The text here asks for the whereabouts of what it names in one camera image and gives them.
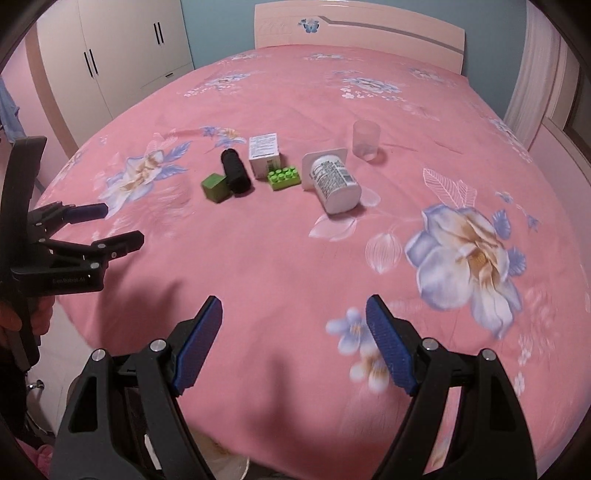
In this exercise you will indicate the black rectangular device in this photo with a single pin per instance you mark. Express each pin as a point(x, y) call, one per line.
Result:
point(235, 173)

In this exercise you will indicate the white printed carton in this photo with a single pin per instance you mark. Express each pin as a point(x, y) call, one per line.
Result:
point(264, 150)

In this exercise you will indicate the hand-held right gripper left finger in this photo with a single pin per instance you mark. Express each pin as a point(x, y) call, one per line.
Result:
point(201, 341)

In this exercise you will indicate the white plastic bag with smiley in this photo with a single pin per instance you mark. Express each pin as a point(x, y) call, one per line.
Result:
point(226, 461)

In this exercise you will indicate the blue hanging cloth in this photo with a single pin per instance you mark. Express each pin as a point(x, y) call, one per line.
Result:
point(9, 108)

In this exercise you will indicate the person's left hand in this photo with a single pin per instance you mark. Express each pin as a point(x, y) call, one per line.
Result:
point(44, 316)

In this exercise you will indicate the white labelled plastic container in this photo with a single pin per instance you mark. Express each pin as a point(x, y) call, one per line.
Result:
point(334, 184)

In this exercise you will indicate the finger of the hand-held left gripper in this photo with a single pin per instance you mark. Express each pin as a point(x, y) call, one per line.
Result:
point(120, 244)
point(87, 211)

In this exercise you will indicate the clear plastic cup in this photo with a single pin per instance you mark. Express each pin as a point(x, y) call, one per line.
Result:
point(366, 138)

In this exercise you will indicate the pink cloth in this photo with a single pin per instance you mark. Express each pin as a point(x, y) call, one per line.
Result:
point(39, 461)

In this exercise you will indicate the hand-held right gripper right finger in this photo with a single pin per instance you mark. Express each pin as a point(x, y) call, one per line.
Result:
point(388, 346)

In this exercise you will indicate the pink bedside cabinet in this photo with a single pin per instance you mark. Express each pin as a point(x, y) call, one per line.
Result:
point(565, 143)

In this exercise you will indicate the cream headboard butterfly print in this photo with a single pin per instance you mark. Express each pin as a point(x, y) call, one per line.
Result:
point(360, 27)

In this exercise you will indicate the green small packet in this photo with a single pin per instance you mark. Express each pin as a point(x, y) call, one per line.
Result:
point(284, 177)

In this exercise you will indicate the cream curtain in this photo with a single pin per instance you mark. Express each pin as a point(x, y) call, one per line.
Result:
point(535, 69)

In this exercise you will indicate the olive green cube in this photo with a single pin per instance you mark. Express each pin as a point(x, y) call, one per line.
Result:
point(214, 189)

